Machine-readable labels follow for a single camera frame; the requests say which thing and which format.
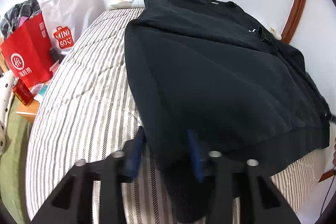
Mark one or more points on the green bedding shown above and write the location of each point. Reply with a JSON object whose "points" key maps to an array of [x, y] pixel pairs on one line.
{"points": [[13, 164]]}

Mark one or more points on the black sweatshirt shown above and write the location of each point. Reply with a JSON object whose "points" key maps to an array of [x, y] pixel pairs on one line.
{"points": [[210, 67]]}

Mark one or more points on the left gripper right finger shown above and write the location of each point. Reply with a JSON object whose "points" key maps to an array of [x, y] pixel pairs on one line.
{"points": [[260, 201]]}

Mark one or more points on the brown wooden door frame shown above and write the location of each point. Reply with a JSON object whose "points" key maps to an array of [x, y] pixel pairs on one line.
{"points": [[293, 20]]}

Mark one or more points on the white dotted blanket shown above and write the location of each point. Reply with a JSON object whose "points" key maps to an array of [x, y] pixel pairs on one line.
{"points": [[8, 118]]}

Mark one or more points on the red drink can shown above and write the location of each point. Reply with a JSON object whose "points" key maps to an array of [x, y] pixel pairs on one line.
{"points": [[22, 92]]}

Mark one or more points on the white floral bed sheet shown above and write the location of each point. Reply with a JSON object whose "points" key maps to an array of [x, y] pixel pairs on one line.
{"points": [[127, 4]]}

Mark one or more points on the striped quilted mattress cover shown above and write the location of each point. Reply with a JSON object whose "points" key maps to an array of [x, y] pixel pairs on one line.
{"points": [[88, 112]]}

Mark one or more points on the grey plaid cloth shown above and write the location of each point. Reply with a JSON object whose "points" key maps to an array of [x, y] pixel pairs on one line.
{"points": [[17, 15]]}

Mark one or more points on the red paper shopping bag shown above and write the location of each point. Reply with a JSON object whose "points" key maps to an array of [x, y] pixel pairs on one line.
{"points": [[27, 52]]}

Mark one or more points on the white Miniso plastic bag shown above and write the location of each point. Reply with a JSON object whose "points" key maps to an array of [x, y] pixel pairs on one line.
{"points": [[67, 20]]}

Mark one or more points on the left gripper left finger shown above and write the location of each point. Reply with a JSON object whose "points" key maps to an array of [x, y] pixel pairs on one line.
{"points": [[71, 200]]}

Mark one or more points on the wooden nightstand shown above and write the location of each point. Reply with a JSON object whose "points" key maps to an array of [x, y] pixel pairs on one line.
{"points": [[28, 112]]}

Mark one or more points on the blue tissue packet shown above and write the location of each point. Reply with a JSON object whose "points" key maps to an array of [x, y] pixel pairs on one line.
{"points": [[41, 90]]}

